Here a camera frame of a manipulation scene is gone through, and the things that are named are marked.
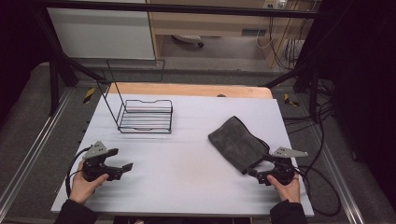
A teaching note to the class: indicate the person's left hand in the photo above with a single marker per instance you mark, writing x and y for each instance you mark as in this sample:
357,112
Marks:
81,188

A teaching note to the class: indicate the yellow black floor tape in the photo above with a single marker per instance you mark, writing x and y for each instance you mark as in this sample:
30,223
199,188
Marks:
89,95
290,100

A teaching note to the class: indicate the white power strip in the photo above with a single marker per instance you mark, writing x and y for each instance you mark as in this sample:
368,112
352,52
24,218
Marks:
274,3

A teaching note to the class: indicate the dark grey towel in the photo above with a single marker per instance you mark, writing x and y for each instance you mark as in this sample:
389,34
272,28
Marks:
236,143

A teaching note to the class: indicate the black metal stand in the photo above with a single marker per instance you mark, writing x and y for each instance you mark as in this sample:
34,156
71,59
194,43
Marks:
306,77
54,71

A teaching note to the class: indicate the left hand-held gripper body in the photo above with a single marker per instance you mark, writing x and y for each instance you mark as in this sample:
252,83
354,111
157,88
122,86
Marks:
95,152

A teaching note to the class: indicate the black metal frame bar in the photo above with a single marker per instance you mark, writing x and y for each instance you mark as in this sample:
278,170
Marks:
186,8

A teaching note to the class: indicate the white cabinet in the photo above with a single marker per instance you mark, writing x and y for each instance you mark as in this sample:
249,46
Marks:
102,34

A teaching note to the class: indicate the light wooden desk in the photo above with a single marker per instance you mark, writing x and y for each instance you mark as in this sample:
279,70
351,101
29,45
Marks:
214,23

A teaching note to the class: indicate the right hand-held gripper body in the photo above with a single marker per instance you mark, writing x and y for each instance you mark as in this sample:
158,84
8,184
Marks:
285,169

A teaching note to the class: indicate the person's right hand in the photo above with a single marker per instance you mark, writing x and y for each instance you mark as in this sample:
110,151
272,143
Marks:
289,191

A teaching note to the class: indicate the white chair base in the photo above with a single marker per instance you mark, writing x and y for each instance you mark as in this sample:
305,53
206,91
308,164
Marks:
188,39

